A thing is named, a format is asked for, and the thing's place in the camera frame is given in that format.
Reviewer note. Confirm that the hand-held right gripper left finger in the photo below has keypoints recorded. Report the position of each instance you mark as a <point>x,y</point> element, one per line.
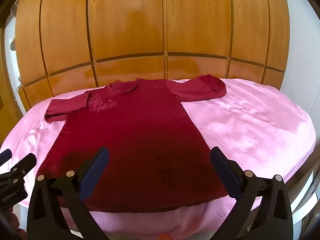
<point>96,170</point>

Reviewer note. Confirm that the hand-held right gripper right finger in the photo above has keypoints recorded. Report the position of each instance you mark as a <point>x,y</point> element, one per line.
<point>222,167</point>

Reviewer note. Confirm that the dark red long-sleeved shirt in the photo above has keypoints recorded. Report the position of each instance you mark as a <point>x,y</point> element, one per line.
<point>140,130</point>

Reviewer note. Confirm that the wooden wardrobe doors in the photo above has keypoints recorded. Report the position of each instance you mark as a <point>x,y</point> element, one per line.
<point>150,30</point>

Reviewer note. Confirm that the pink bed sheet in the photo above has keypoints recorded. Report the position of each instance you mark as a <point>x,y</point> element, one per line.
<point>250,130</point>

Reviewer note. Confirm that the white bed base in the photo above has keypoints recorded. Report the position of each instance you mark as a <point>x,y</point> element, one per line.
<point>306,195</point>

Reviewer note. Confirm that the white door frame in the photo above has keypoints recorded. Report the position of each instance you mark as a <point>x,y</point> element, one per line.
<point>10,80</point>

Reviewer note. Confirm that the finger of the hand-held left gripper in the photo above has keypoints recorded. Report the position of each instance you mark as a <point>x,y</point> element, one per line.
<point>24,164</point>
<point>5,155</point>

